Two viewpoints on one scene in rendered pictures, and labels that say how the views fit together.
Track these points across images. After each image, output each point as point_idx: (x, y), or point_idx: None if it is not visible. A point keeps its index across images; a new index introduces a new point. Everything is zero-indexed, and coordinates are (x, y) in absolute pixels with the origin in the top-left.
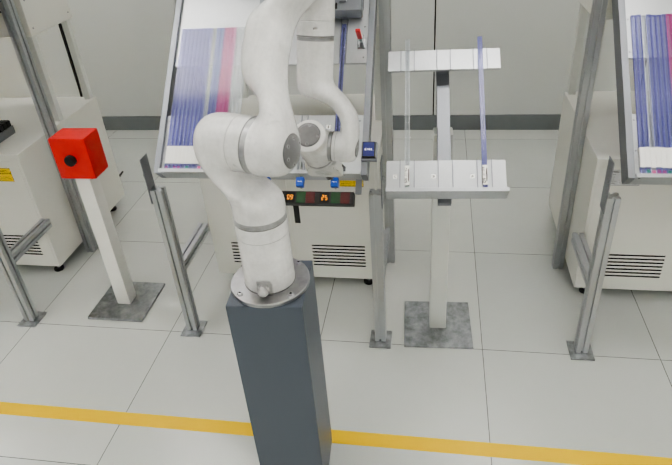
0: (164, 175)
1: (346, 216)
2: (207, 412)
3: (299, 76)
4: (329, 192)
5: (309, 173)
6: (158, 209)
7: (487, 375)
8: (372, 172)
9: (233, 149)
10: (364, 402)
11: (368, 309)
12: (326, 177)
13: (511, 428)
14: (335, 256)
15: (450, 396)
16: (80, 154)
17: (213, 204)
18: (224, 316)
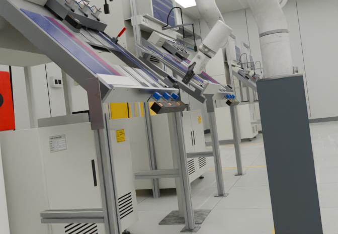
0: (108, 96)
1: (121, 168)
2: None
3: None
4: (176, 101)
5: (198, 68)
6: (106, 135)
7: (232, 208)
8: (127, 129)
9: None
10: (247, 232)
11: (157, 233)
12: (189, 79)
13: (269, 205)
14: (120, 209)
15: (246, 214)
16: (3, 92)
17: (52, 182)
18: None
